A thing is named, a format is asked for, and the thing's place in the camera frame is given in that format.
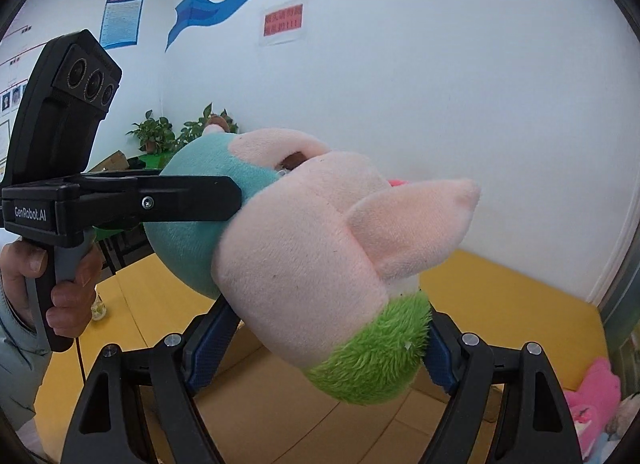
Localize person's left forearm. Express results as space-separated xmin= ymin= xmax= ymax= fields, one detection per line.
xmin=0 ymin=289 xmax=53 ymax=425

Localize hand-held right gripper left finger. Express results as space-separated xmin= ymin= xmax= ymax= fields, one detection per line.
xmin=60 ymin=300 xmax=246 ymax=464

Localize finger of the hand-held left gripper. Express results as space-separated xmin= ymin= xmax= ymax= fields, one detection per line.
xmin=80 ymin=169 xmax=162 ymax=179
xmin=82 ymin=175 xmax=242 ymax=231

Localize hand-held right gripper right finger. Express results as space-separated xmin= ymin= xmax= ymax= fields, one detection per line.
xmin=422 ymin=311 xmax=583 ymax=464

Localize pink teal pig plush toy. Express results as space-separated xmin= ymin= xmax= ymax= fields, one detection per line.
xmin=142 ymin=125 xmax=482 ymax=407

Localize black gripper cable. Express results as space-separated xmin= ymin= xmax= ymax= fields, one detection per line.
xmin=74 ymin=336 xmax=87 ymax=385

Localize blue wave wall decal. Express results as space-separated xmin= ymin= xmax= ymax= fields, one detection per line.
xmin=165 ymin=0 xmax=573 ymax=53

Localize green cloth covered table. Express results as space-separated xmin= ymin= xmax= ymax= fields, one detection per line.
xmin=95 ymin=153 xmax=173 ymax=245

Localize yellow desktop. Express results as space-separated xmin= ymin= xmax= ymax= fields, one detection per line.
xmin=30 ymin=249 xmax=608 ymax=464

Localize potted green plant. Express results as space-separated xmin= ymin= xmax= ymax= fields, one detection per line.
xmin=126 ymin=111 xmax=177 ymax=155
xmin=177 ymin=102 xmax=237 ymax=145

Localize blue wall poster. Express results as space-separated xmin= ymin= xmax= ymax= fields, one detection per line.
xmin=100 ymin=0 xmax=146 ymax=49

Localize red wall sign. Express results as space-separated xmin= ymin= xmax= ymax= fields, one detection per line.
xmin=257 ymin=6 xmax=307 ymax=47

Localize black plastic crates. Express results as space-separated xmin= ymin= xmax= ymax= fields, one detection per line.
xmin=99 ymin=233 xmax=153 ymax=275

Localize person's left hand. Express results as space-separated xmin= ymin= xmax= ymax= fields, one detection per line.
xmin=0 ymin=239 xmax=103 ymax=339

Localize wall chart with photos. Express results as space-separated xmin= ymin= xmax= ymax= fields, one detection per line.
xmin=0 ymin=26 xmax=38 ymax=167

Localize grey metal door frame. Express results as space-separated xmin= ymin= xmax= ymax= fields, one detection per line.
xmin=589 ymin=224 xmax=638 ymax=370

